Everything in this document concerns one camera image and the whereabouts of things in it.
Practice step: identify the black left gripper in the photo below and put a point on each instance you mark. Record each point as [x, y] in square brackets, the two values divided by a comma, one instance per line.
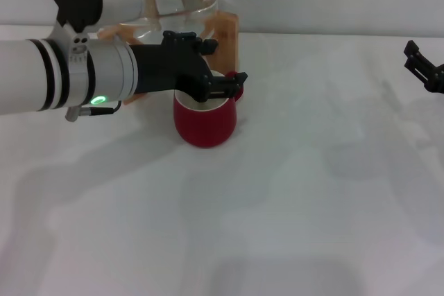
[166, 67]

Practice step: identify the left robot arm silver white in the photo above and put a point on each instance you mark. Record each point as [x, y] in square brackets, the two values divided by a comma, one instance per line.
[41, 77]

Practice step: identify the red cup white inside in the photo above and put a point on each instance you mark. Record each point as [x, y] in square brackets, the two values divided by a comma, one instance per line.
[204, 126]

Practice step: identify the wooden dispenser stand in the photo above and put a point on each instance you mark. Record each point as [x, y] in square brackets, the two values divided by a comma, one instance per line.
[227, 39]

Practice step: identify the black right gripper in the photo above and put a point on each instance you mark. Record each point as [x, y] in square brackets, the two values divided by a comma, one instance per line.
[437, 81]

